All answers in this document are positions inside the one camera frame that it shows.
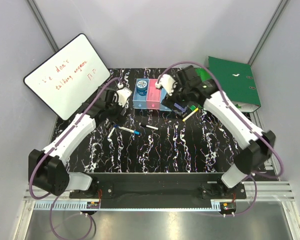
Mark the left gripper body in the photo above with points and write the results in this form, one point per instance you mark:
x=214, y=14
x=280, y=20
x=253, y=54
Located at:
x=114, y=110

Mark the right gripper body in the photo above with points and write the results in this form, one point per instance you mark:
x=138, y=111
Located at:
x=179, y=96

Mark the purple storage bin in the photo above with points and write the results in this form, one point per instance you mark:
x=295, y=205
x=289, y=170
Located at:
x=180, y=108

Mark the white marker black cap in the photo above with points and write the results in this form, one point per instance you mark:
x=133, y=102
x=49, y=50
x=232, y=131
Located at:
x=111, y=132

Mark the pink storage bin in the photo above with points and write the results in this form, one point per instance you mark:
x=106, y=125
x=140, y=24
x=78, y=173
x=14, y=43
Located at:
x=153, y=97

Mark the white pen black tip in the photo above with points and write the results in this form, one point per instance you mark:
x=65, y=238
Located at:
x=148, y=126

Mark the blue round tape dispenser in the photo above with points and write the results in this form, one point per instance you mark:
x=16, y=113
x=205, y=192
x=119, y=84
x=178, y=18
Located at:
x=142, y=86

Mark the green lever arch binder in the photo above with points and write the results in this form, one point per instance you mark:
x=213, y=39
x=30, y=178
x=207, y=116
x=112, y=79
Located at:
x=237, y=81

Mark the light blue end bin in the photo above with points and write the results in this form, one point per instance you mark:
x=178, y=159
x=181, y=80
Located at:
x=139, y=102

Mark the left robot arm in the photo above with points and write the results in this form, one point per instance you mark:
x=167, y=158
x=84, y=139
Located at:
x=47, y=167

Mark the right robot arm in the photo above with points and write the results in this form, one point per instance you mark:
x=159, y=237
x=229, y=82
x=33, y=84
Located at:
x=256, y=145

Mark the green black highlighter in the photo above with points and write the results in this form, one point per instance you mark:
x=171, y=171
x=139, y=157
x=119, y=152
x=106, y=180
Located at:
x=192, y=107

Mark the yellow white marker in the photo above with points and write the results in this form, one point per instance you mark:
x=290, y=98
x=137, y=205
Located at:
x=190, y=114

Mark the white marker blue cap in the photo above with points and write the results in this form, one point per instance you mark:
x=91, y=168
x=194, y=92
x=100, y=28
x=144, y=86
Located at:
x=129, y=130

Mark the translucent green plastic folder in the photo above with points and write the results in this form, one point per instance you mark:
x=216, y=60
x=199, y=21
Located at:
x=204, y=75

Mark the black marble pattern mat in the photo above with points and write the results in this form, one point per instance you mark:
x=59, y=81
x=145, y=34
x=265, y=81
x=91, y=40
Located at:
x=200, y=144

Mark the white dry-erase board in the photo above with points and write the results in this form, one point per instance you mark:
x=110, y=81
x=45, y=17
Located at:
x=69, y=77

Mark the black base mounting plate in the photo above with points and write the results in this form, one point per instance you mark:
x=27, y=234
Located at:
x=158, y=191

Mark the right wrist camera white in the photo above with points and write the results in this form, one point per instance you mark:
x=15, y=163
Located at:
x=168, y=83

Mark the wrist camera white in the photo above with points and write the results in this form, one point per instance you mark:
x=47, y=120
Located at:
x=123, y=95
x=168, y=83

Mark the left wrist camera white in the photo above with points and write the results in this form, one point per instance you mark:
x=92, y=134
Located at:
x=123, y=95

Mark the aluminium rail frame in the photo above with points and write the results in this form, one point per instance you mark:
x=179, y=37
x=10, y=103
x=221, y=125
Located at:
x=269, y=212

